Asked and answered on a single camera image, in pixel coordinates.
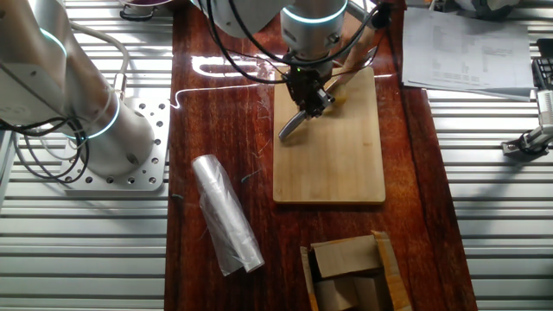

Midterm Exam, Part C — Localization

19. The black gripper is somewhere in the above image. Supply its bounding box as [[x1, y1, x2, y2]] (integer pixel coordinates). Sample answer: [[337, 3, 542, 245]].
[[284, 64, 336, 119]]

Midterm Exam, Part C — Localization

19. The steel chef knife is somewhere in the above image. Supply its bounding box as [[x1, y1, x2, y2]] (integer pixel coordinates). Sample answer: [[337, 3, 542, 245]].
[[277, 32, 385, 142]]

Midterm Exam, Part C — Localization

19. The small yellow potato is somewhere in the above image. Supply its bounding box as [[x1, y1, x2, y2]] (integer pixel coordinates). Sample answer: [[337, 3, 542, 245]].
[[327, 85, 349, 114]]

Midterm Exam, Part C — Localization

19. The bamboo cutting board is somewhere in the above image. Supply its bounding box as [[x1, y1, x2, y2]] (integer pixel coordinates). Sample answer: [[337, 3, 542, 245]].
[[272, 64, 386, 205]]

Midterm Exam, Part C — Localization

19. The clear plastic bag roll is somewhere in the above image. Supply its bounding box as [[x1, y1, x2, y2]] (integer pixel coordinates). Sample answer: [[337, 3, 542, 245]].
[[192, 154, 265, 277]]

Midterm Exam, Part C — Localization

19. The open cardboard box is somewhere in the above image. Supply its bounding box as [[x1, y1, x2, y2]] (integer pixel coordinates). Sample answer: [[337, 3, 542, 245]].
[[300, 230, 414, 311]]

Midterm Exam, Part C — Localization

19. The printed white paper stack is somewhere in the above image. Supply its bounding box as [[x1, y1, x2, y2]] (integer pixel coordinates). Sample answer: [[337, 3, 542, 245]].
[[401, 6, 537, 103]]

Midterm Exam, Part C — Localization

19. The steel cooking pot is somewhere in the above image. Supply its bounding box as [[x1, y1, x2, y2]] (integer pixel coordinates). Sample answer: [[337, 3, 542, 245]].
[[117, 0, 174, 22]]

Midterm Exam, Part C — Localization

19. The black keyboard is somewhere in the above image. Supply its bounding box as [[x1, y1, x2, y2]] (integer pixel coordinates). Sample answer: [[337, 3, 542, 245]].
[[531, 55, 553, 92]]

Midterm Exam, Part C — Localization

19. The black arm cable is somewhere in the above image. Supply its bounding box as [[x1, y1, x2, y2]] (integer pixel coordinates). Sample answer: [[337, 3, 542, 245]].
[[205, 0, 384, 86]]

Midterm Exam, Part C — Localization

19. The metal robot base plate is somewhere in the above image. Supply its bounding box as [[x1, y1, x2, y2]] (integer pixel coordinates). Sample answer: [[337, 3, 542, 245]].
[[58, 97, 172, 194]]

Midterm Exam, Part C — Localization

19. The grey hose with connector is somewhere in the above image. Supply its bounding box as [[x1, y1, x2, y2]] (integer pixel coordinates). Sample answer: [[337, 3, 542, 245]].
[[71, 21, 130, 103]]

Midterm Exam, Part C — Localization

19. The metal camera mount clamp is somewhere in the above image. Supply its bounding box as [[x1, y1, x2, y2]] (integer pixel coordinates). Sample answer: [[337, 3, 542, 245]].
[[500, 124, 553, 159]]

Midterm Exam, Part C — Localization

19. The grey exterior camera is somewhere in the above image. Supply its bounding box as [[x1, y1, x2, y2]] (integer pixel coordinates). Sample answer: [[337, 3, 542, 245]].
[[535, 88, 553, 130]]

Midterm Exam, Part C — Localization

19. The black base cable bundle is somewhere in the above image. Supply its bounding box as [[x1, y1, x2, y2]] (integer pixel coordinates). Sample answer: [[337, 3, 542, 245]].
[[0, 116, 91, 185]]

